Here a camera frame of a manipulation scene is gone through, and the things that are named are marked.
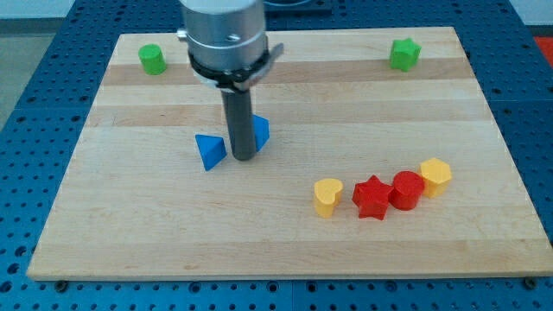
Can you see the red star block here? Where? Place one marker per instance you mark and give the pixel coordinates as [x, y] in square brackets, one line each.
[371, 197]

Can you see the red cylinder block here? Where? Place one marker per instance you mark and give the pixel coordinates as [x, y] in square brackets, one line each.
[407, 189]

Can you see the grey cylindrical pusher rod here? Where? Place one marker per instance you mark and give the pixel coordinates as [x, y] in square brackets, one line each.
[240, 125]

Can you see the yellow hexagon block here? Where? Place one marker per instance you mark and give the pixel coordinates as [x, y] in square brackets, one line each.
[436, 176]

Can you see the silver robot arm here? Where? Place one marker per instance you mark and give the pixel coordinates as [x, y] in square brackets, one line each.
[228, 49]

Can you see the blue block behind rod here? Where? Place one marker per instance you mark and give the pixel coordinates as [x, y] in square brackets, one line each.
[261, 131]

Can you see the yellow heart block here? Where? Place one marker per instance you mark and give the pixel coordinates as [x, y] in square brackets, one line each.
[327, 196]

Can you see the green star block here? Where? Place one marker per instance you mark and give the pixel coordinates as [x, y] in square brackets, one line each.
[404, 54]

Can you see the blue triangle block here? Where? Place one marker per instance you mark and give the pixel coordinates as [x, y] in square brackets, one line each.
[212, 150]

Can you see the wooden board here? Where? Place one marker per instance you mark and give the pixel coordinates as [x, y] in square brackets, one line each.
[136, 204]

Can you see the green cylinder block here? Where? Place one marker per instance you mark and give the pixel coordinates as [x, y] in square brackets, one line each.
[152, 59]

